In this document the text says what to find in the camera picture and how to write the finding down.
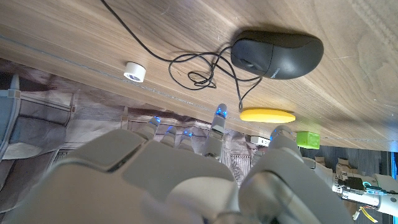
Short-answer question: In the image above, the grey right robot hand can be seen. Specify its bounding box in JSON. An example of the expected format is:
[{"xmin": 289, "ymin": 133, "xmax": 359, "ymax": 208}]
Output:
[{"xmin": 0, "ymin": 103, "xmax": 354, "ymax": 224}]

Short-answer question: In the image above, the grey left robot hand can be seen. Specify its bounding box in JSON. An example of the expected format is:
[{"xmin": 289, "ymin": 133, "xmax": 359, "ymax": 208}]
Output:
[{"xmin": 303, "ymin": 157, "xmax": 382, "ymax": 208}]

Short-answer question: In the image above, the black computer mouse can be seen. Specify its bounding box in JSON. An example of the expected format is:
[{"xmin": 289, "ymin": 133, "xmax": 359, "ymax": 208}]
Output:
[{"xmin": 230, "ymin": 30, "xmax": 325, "ymax": 80}]

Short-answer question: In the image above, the yellow banana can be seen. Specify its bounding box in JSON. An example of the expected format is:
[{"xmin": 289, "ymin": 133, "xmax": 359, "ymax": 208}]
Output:
[{"xmin": 239, "ymin": 107, "xmax": 297, "ymax": 124}]

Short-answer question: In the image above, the white tape roll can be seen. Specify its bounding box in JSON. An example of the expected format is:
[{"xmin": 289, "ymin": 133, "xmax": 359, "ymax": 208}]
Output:
[{"xmin": 123, "ymin": 61, "xmax": 147, "ymax": 83}]

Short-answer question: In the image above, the green cube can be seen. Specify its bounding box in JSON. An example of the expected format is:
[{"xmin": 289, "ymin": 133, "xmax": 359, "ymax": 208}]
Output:
[{"xmin": 295, "ymin": 131, "xmax": 321, "ymax": 150}]

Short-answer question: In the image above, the white power strip box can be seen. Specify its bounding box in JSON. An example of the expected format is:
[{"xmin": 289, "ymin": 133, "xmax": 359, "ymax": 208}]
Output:
[{"xmin": 250, "ymin": 135, "xmax": 271, "ymax": 147}]

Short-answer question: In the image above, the thin black mouse cable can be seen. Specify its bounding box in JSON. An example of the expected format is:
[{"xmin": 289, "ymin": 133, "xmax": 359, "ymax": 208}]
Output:
[{"xmin": 99, "ymin": 0, "xmax": 264, "ymax": 111}]

